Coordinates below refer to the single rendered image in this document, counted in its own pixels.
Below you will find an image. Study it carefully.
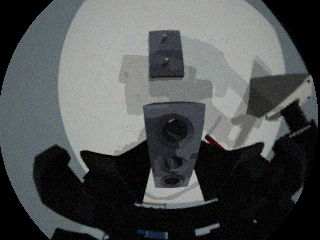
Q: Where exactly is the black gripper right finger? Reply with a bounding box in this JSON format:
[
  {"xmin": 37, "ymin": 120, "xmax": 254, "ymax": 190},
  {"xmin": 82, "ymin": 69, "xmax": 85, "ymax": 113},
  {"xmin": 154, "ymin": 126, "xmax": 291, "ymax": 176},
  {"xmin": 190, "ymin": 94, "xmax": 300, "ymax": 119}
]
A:
[{"xmin": 195, "ymin": 140, "xmax": 265, "ymax": 201}]

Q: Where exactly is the red peg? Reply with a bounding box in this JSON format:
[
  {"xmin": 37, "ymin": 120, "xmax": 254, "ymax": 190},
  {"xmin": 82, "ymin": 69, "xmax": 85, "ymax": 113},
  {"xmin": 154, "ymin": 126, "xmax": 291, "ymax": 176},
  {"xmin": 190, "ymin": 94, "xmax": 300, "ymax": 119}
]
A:
[{"xmin": 205, "ymin": 135, "xmax": 224, "ymax": 148}]

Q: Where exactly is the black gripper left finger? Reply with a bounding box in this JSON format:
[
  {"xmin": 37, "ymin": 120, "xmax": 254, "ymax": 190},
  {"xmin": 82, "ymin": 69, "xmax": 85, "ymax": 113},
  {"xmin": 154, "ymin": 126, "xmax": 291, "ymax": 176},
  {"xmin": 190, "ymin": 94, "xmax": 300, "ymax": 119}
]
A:
[{"xmin": 80, "ymin": 139, "xmax": 152, "ymax": 204}]

